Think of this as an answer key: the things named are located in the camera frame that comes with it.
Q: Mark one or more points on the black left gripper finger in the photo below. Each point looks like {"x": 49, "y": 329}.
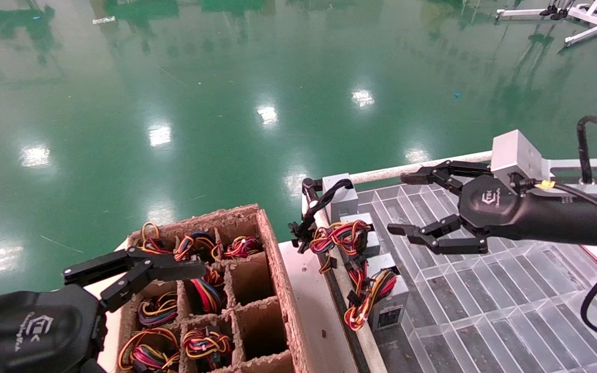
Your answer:
{"x": 174, "y": 270}

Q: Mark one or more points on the silver camera mount bracket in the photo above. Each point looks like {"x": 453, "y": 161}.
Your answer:
{"x": 588, "y": 168}

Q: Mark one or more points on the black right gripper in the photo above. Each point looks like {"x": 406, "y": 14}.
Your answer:
{"x": 500, "y": 212}

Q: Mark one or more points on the white paper scrap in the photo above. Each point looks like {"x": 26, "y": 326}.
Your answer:
{"x": 103, "y": 20}

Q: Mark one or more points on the white metal stand base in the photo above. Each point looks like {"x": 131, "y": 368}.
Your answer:
{"x": 588, "y": 15}

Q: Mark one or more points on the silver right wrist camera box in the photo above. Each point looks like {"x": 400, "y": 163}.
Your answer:
{"x": 516, "y": 153}

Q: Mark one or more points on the white cart frame pipe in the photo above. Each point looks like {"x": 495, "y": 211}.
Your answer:
{"x": 381, "y": 174}
{"x": 372, "y": 353}

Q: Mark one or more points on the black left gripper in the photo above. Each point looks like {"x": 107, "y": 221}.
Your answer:
{"x": 29, "y": 331}

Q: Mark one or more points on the black pipe joint connector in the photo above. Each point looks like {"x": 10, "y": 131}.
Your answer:
{"x": 308, "y": 187}

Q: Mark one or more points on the clear plastic divided tray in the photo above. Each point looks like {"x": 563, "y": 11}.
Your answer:
{"x": 485, "y": 311}

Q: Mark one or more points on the brown cardboard divider box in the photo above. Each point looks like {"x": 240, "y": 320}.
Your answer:
{"x": 278, "y": 269}

